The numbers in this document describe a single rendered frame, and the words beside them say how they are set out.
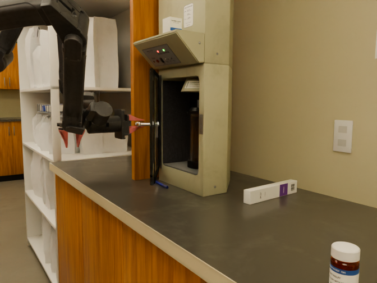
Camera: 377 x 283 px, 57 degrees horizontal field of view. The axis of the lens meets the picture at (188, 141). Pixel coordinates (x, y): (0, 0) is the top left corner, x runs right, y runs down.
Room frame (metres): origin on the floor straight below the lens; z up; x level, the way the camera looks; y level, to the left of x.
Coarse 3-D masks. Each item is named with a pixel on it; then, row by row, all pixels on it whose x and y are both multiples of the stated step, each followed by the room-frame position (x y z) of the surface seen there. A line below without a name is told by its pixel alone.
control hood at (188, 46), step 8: (168, 32) 1.18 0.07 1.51; (176, 32) 1.15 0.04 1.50; (184, 32) 1.16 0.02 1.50; (192, 32) 1.18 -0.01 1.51; (144, 40) 1.33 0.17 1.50; (152, 40) 1.29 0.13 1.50; (160, 40) 1.25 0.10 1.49; (168, 40) 1.21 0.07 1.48; (176, 40) 1.18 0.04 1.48; (184, 40) 1.16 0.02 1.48; (192, 40) 1.18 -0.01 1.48; (200, 40) 1.20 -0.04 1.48; (136, 48) 1.41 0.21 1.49; (144, 48) 1.37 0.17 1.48; (176, 48) 1.22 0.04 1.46; (184, 48) 1.19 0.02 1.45; (192, 48) 1.18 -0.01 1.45; (200, 48) 1.20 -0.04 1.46; (144, 56) 1.42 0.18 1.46; (176, 56) 1.26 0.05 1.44; (184, 56) 1.23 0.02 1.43; (192, 56) 1.19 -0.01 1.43; (200, 56) 1.20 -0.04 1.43; (152, 64) 1.43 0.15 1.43; (176, 64) 1.30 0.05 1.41; (184, 64) 1.27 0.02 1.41; (192, 64) 1.25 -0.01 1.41
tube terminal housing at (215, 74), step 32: (160, 0) 1.46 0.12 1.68; (192, 0) 1.27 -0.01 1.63; (224, 0) 1.26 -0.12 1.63; (160, 32) 1.46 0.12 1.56; (224, 32) 1.26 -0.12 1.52; (224, 64) 1.26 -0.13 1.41; (224, 96) 1.26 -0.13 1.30; (224, 128) 1.26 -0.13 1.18; (224, 160) 1.27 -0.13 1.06; (192, 192) 1.26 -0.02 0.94; (224, 192) 1.27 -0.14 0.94
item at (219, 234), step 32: (96, 160) 1.95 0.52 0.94; (128, 160) 1.96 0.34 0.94; (96, 192) 1.26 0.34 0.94; (128, 192) 1.27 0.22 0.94; (160, 192) 1.27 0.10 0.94; (128, 224) 1.02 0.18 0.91; (160, 224) 0.93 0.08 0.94; (192, 224) 0.94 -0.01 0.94; (224, 224) 0.94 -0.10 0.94; (256, 224) 0.94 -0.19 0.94; (288, 224) 0.94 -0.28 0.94; (320, 224) 0.94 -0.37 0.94; (352, 224) 0.94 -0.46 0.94; (192, 256) 0.74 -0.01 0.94; (224, 256) 0.74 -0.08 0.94; (256, 256) 0.74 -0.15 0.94; (288, 256) 0.74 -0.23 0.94; (320, 256) 0.74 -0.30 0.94
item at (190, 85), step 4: (188, 80) 1.34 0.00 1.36; (192, 80) 1.32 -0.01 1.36; (196, 80) 1.32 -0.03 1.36; (184, 84) 1.36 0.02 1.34; (188, 84) 1.33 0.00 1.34; (192, 84) 1.32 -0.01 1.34; (196, 84) 1.31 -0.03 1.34; (184, 88) 1.34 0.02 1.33; (188, 88) 1.32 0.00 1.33; (192, 88) 1.31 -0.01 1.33; (196, 88) 1.30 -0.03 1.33; (192, 92) 1.46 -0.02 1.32; (196, 92) 1.46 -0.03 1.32
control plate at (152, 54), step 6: (150, 48) 1.34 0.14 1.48; (156, 48) 1.31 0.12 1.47; (162, 48) 1.28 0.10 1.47; (168, 48) 1.25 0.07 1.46; (150, 54) 1.38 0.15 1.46; (156, 54) 1.35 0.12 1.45; (162, 54) 1.32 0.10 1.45; (168, 54) 1.29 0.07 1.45; (174, 54) 1.26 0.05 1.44; (150, 60) 1.41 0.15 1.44; (168, 60) 1.32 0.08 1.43; (174, 60) 1.29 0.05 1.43; (156, 66) 1.42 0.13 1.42
